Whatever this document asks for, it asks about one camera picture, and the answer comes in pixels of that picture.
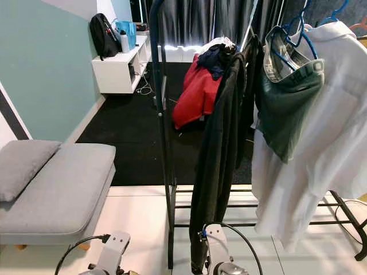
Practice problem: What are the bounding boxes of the blue clothes hanger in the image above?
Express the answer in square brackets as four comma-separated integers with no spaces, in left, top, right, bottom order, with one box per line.
[315,0,350,28]
[267,14,319,72]

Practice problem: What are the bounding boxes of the grey cushion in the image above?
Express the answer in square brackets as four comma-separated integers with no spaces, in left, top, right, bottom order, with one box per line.
[0,139,63,202]

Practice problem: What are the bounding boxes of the white low shelf cabinet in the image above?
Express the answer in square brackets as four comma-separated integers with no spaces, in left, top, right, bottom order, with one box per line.
[92,34,150,94]

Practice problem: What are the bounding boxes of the black backpack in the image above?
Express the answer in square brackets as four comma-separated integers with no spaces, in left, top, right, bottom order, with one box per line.
[90,13,122,61]

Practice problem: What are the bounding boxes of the white bottle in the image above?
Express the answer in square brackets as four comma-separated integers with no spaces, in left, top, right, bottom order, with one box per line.
[120,30,131,53]

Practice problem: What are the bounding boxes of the light blue bag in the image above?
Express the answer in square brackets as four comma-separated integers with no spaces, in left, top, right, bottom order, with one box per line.
[115,20,137,49]

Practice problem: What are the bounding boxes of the black hanging garment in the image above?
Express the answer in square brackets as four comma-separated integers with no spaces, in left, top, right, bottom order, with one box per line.
[188,36,261,270]

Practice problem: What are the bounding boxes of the red cloth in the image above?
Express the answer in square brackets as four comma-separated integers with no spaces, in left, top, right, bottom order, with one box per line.
[172,54,224,129]

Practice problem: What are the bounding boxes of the dark clothes pile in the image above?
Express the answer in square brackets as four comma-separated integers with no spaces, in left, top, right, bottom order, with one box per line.
[195,43,236,81]

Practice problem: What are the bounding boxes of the dark pleated curtain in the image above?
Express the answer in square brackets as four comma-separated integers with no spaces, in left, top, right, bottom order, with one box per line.
[132,0,367,49]

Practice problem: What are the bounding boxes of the green shorts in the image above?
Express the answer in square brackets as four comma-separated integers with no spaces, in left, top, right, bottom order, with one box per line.
[255,26,326,164]

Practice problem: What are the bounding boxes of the white shirt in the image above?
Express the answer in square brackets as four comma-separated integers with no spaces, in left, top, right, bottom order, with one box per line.
[251,20,367,253]

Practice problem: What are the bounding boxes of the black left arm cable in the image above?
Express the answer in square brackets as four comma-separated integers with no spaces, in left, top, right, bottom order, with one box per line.
[54,234,111,275]

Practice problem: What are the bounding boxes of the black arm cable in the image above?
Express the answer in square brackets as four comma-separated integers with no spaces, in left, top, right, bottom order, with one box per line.
[201,222,264,275]
[54,234,111,275]

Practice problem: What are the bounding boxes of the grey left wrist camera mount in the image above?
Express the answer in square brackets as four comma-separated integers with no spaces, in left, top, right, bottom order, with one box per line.
[97,231,131,275]

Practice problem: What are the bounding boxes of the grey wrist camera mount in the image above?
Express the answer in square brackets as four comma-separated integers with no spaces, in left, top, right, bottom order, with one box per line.
[97,231,131,275]
[204,225,233,270]

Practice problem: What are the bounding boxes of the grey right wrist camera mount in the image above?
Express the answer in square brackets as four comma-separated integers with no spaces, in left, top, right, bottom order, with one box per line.
[204,225,233,270]

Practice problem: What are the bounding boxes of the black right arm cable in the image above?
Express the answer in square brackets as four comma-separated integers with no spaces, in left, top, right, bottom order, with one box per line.
[201,222,264,275]

